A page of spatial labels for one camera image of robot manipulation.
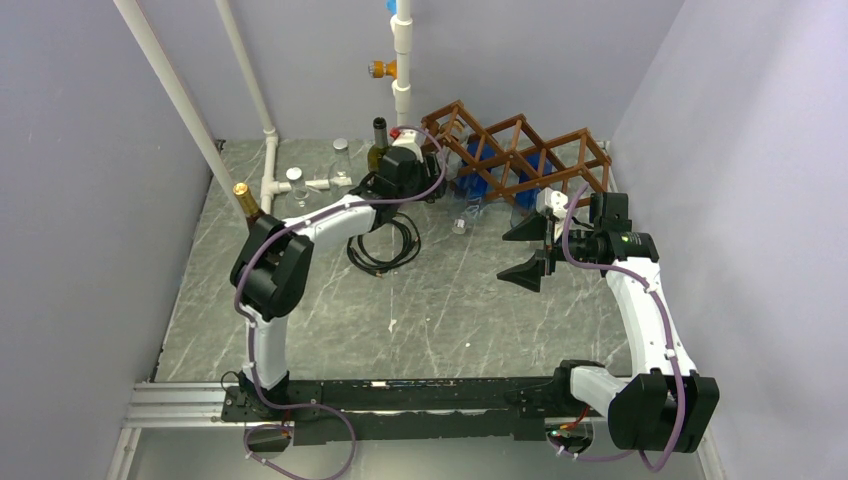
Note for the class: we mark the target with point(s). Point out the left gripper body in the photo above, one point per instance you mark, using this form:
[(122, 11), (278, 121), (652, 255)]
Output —
[(425, 181)]

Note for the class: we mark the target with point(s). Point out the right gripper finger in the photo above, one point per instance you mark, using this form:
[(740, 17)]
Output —
[(528, 275), (533, 227)]

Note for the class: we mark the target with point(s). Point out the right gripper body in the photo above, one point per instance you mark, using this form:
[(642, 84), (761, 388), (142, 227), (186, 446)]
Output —
[(578, 243)]

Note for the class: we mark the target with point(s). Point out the dark green wine bottle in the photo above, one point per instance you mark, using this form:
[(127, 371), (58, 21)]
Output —
[(380, 145)]

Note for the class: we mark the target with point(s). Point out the clear glass bottle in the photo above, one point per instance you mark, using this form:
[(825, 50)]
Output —
[(340, 171), (301, 198)]

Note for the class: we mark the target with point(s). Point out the brown gold-capped wine bottle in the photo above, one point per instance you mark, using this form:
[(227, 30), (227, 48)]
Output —
[(250, 207)]

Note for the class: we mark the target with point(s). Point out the dark bottle black cap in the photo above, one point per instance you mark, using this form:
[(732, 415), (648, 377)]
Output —
[(452, 146)]

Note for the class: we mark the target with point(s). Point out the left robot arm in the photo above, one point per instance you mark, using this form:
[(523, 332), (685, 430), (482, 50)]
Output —
[(271, 272)]

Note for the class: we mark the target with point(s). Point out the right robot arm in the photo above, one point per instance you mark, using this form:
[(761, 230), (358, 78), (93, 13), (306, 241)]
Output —
[(666, 405)]

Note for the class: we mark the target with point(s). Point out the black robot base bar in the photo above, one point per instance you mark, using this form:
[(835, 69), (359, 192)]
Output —
[(322, 411)]

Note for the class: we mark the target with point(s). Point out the blue label clear bottle left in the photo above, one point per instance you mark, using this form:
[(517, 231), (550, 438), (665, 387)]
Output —
[(470, 190)]

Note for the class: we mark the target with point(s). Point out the brown wooden wine rack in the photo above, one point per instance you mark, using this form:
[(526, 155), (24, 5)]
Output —
[(522, 160)]

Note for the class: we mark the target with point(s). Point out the orange valve fitting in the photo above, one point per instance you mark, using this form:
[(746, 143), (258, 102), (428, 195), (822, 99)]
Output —
[(379, 69)]

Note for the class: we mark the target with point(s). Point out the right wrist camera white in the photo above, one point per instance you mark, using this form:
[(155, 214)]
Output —
[(554, 205)]

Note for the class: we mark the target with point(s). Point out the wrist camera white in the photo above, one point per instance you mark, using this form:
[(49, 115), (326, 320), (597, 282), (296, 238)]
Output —
[(406, 138), (554, 205)]

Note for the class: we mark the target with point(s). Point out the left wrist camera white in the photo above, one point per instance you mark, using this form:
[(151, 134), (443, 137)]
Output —
[(406, 138)]

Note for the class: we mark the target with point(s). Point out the white PVC pipe frame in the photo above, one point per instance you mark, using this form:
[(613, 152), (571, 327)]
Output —
[(401, 24)]

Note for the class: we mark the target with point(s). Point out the aluminium rail frame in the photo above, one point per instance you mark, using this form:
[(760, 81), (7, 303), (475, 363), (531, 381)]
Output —
[(167, 405)]

